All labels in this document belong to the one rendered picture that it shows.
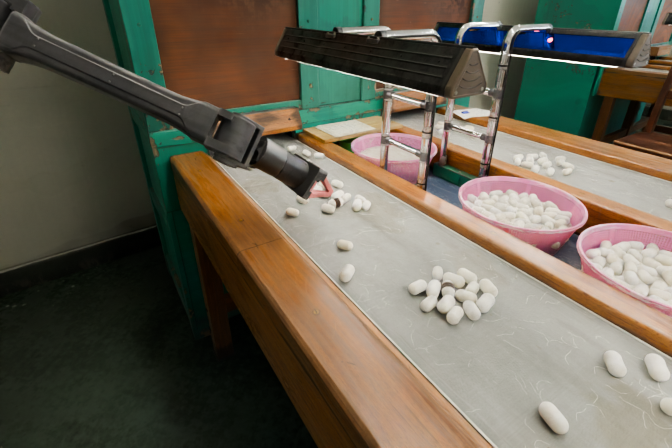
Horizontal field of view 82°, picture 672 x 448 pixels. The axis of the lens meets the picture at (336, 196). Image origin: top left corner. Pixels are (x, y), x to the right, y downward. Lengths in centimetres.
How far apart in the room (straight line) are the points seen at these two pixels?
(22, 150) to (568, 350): 196
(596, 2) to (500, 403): 305
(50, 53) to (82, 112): 130
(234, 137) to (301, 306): 29
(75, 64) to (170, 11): 54
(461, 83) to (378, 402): 44
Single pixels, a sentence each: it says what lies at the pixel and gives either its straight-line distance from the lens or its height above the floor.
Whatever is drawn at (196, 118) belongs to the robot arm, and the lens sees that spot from 66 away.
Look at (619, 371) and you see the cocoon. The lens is 64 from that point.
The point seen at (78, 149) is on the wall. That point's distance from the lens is 205.
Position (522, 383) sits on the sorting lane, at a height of 74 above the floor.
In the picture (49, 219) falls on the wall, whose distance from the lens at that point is 215.
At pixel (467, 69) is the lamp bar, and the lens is 62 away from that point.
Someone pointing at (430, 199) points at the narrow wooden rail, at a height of 76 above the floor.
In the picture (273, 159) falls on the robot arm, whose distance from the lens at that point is 69.
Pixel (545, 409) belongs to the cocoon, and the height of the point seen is 76.
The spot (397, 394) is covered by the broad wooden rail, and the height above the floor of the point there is 76.
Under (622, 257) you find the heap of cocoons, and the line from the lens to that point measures 92.
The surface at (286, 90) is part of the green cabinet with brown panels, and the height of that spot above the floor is 91.
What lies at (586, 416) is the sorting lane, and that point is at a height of 74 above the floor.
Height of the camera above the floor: 117
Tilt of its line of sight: 27 degrees down
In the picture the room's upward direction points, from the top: straight up
